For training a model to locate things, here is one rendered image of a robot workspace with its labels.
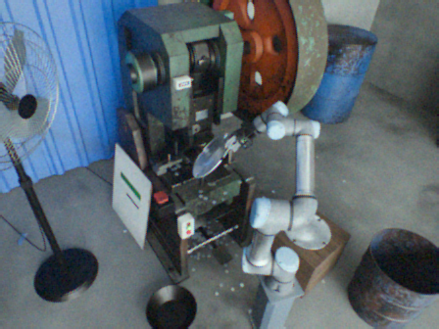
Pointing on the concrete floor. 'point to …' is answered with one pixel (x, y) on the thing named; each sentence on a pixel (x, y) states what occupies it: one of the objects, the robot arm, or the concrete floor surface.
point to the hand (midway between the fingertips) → (227, 146)
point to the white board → (131, 195)
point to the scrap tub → (395, 279)
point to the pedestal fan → (82, 264)
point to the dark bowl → (171, 307)
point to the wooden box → (323, 259)
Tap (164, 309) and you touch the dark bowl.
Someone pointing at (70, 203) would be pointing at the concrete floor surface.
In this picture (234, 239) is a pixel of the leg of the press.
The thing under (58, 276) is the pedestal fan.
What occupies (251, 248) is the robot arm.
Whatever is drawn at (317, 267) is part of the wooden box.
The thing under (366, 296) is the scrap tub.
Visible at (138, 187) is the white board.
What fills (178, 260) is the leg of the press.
